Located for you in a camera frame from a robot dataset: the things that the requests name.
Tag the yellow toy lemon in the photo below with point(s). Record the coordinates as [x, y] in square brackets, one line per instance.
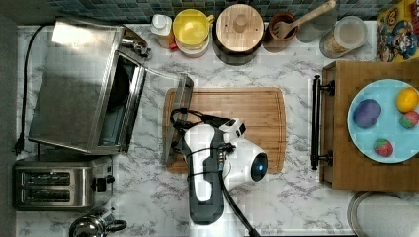
[407, 100]

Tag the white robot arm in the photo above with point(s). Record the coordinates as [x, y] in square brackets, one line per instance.
[219, 158]

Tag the light blue plate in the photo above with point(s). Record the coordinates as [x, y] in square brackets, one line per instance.
[404, 141]

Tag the stainless steel two-slot toaster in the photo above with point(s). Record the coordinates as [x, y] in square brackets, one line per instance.
[74, 185]

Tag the glass jar of cereal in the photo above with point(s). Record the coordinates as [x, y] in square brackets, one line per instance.
[348, 34]

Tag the pink plastic cup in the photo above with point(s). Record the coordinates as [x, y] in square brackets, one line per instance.
[193, 53]

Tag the purple toy fruit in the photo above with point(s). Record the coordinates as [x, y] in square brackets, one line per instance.
[366, 113]

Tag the wooden spatula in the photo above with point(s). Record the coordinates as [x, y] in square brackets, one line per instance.
[301, 19]

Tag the stainless steel kettle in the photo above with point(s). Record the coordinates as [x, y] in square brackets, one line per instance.
[97, 223]

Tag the grey translucent cup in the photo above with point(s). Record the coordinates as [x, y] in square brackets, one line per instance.
[316, 27]

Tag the wooden drawer box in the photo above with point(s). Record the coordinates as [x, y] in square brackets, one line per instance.
[339, 162]

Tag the red toy strawberry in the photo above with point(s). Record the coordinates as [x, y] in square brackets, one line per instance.
[383, 147]

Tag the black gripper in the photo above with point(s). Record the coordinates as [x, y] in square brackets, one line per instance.
[184, 119]

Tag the white capped orange bottle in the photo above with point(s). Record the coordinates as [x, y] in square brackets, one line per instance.
[161, 26]

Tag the black canister with wooden lid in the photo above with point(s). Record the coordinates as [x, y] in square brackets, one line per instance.
[237, 34]

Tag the stainless steel toaster oven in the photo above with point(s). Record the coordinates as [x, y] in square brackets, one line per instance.
[91, 87]

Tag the red green toy apple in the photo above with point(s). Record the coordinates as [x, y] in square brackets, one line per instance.
[409, 119]

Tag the cereal box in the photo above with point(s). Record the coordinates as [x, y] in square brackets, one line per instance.
[398, 32]

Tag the brown utensil holder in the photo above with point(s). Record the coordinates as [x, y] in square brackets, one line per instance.
[271, 42]

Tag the yellow plastic cup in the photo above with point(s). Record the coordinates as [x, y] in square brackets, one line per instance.
[191, 28]

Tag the bamboo cutting board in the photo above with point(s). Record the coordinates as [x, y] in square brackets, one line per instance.
[262, 111]

